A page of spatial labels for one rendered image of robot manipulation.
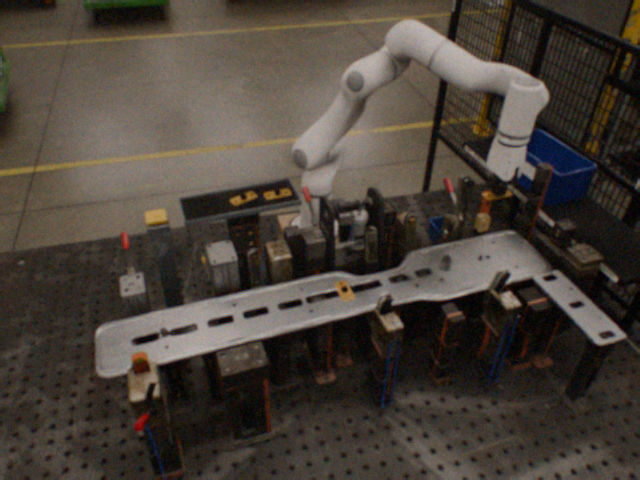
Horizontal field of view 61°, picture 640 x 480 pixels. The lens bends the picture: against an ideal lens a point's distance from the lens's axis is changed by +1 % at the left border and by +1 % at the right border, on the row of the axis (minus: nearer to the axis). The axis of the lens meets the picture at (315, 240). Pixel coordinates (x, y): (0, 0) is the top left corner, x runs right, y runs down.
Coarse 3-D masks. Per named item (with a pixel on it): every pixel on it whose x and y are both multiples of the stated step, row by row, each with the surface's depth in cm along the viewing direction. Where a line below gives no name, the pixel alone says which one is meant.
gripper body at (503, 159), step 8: (496, 136) 148; (496, 144) 148; (504, 144) 144; (496, 152) 149; (504, 152) 145; (512, 152) 143; (520, 152) 143; (488, 160) 153; (496, 160) 149; (504, 160) 146; (512, 160) 144; (520, 160) 144; (496, 168) 150; (504, 168) 147; (512, 168) 145; (520, 168) 146; (504, 176) 147
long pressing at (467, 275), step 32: (416, 256) 173; (512, 256) 174; (288, 288) 161; (320, 288) 161; (384, 288) 162; (416, 288) 162; (448, 288) 162; (480, 288) 163; (128, 320) 150; (160, 320) 151; (192, 320) 151; (256, 320) 151; (288, 320) 151; (320, 320) 152; (96, 352) 142; (128, 352) 142; (160, 352) 142; (192, 352) 143
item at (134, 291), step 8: (120, 280) 155; (128, 280) 155; (136, 280) 155; (144, 280) 155; (128, 288) 152; (136, 288) 152; (144, 288) 152; (128, 296) 150; (136, 296) 151; (144, 296) 152; (128, 304) 152; (136, 304) 153; (144, 304) 154; (128, 312) 154; (136, 312) 155; (144, 312) 156; (144, 336) 163; (152, 336) 164; (160, 368) 173
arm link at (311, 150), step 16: (368, 64) 155; (384, 64) 158; (352, 80) 156; (368, 80) 155; (384, 80) 159; (352, 96) 160; (368, 96) 160; (336, 112) 173; (352, 112) 170; (320, 128) 180; (336, 128) 177; (304, 144) 183; (320, 144) 182; (304, 160) 185; (320, 160) 185
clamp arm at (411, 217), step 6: (408, 216) 173; (414, 216) 173; (408, 222) 174; (414, 222) 174; (408, 228) 175; (414, 228) 175; (408, 234) 176; (414, 234) 176; (408, 240) 177; (414, 240) 177; (408, 246) 178; (414, 246) 179
